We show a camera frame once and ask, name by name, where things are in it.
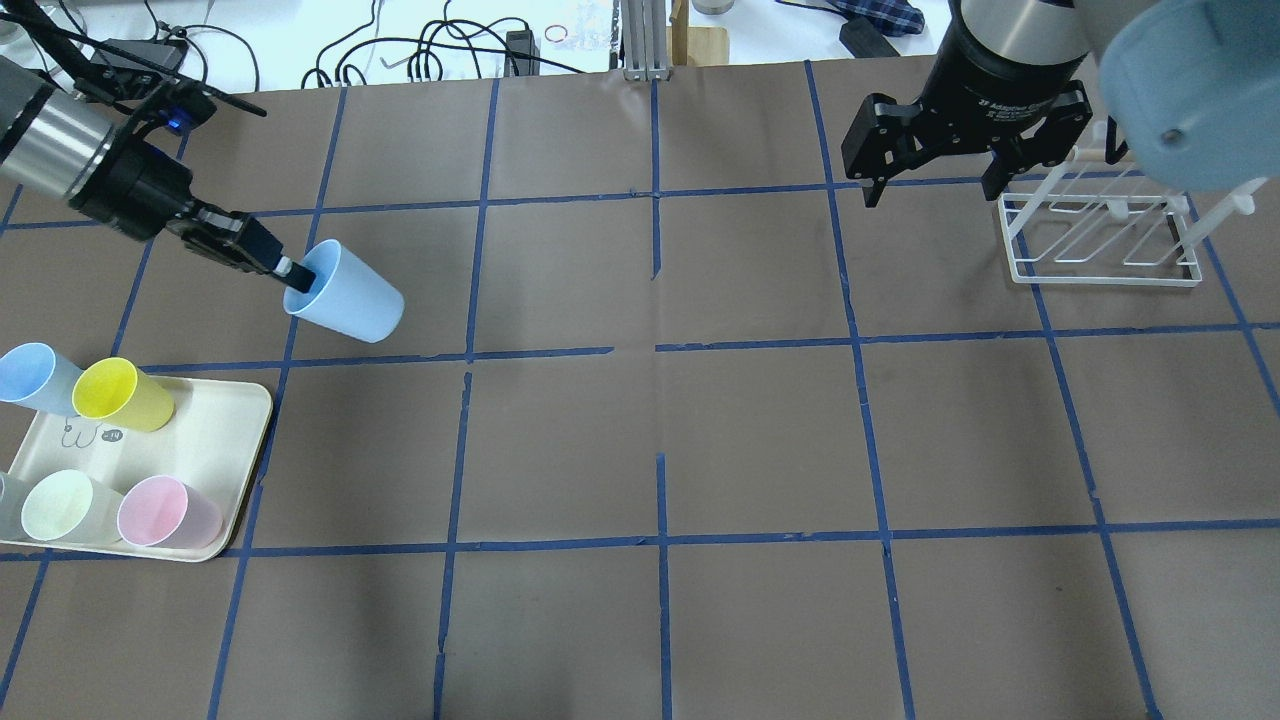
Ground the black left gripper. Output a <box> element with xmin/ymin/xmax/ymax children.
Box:
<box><xmin>70</xmin><ymin>140</ymin><xmax>316</xmax><ymax>293</ymax></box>

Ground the pink plastic cup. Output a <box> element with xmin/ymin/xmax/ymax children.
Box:
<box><xmin>116</xmin><ymin>475</ymin><xmax>224</xmax><ymax>550</ymax></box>

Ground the pale green plastic cup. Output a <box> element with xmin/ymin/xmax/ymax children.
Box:
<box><xmin>20</xmin><ymin>469</ymin><xmax>124</xmax><ymax>544</ymax></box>

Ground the plaid cloth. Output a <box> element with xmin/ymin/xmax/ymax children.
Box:
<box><xmin>828</xmin><ymin>0</ymin><xmax>925</xmax><ymax>37</ymax></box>

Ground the black power adapter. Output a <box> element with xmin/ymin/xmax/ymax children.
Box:
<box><xmin>503</xmin><ymin>29</ymin><xmax>541</xmax><ymax>77</ymax></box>

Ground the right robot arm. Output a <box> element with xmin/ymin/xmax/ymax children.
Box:
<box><xmin>841</xmin><ymin>1</ymin><xmax>1279</xmax><ymax>208</ymax></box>

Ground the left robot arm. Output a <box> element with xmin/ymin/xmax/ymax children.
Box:
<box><xmin>1</xmin><ymin>1</ymin><xmax>315</xmax><ymax>292</ymax></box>

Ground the cream plastic tray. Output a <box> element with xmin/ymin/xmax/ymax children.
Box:
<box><xmin>3</xmin><ymin>377</ymin><xmax>273</xmax><ymax>562</ymax></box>

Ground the wooden stand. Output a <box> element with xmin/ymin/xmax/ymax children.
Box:
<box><xmin>667</xmin><ymin>1</ymin><xmax>730</xmax><ymax>67</ymax></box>

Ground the aluminium frame post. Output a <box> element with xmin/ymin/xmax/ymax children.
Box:
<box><xmin>616</xmin><ymin>0</ymin><xmax>671</xmax><ymax>82</ymax></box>

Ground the white wire cup rack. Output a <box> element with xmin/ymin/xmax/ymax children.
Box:
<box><xmin>996</xmin><ymin>120</ymin><xmax>1266</xmax><ymax>287</ymax></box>

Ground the yellow plastic cup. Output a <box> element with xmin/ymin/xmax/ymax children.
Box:
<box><xmin>70</xmin><ymin>357</ymin><xmax>177</xmax><ymax>432</ymax></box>

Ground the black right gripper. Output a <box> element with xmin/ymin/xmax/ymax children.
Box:
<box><xmin>841</xmin><ymin>15</ymin><xmax>1093</xmax><ymax>208</ymax></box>

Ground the light blue plastic cup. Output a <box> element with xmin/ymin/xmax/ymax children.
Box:
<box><xmin>282</xmin><ymin>240</ymin><xmax>404</xmax><ymax>343</ymax></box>

